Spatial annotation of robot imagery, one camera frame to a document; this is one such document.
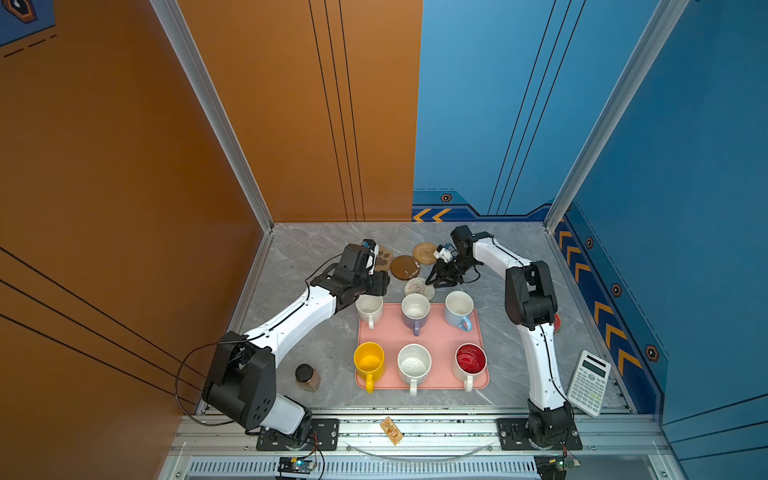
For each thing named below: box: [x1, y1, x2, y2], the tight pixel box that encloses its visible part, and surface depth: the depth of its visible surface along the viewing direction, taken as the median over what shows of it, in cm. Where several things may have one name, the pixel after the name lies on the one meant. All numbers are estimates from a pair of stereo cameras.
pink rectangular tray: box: [357, 303, 490, 390], surface depth 86 cm
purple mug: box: [401, 293, 431, 337], surface depth 91 cm
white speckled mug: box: [397, 343, 432, 397], surface depth 80 cm
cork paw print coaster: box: [374, 245, 394, 272], surface depth 111 cm
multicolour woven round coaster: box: [404, 277, 435, 301], surface depth 102 cm
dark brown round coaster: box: [390, 255, 421, 281], surface depth 108 cm
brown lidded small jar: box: [295, 363, 321, 392], surface depth 76 cm
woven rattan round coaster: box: [413, 242, 437, 265], surface depth 113 cm
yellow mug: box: [354, 341, 385, 394], surface depth 80 cm
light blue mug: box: [444, 290, 474, 332], surface depth 89 cm
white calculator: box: [567, 350, 612, 418], surface depth 82 cm
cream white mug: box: [356, 294, 384, 330], surface depth 87 cm
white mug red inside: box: [453, 342, 488, 392], surface depth 81 cm
